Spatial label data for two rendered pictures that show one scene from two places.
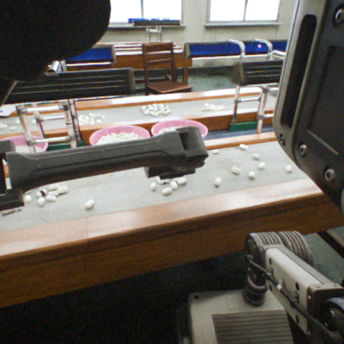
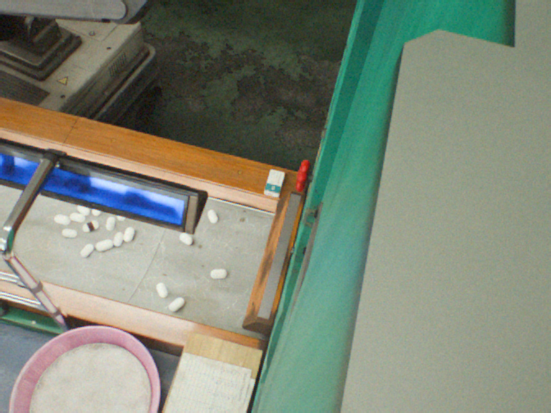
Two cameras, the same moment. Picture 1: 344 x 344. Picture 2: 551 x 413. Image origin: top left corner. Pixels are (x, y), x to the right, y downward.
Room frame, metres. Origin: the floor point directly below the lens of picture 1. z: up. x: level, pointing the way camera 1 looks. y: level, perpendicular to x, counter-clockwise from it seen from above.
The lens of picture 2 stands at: (1.04, 0.98, 1.82)
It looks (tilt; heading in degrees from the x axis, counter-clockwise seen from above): 59 degrees down; 202
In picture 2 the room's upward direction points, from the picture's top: 10 degrees clockwise
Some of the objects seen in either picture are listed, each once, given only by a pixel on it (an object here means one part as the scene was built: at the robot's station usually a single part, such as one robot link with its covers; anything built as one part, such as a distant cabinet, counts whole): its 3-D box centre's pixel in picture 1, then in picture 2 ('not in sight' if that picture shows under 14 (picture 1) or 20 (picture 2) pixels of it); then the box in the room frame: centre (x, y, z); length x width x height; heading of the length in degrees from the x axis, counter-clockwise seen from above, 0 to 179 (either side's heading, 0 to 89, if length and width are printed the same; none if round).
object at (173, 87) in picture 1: (167, 86); not in sight; (3.25, 0.06, 0.45); 0.44 x 0.43 x 0.91; 124
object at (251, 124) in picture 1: (242, 85); not in sight; (1.51, -0.38, 0.90); 0.20 x 0.19 x 0.45; 106
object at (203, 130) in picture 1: (179, 138); not in sight; (1.20, -0.03, 0.72); 0.27 x 0.27 x 0.10
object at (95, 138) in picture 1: (121, 145); not in sight; (1.12, 0.24, 0.72); 0.27 x 0.27 x 0.10
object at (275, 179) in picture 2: not in sight; (274, 183); (0.41, 0.72, 0.77); 0.06 x 0.04 x 0.02; 16
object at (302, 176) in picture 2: not in sight; (304, 177); (0.66, 0.87, 1.24); 0.04 x 0.02 x 0.04; 16
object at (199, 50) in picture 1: (239, 48); not in sight; (1.59, -0.36, 1.08); 0.62 x 0.08 x 0.07; 106
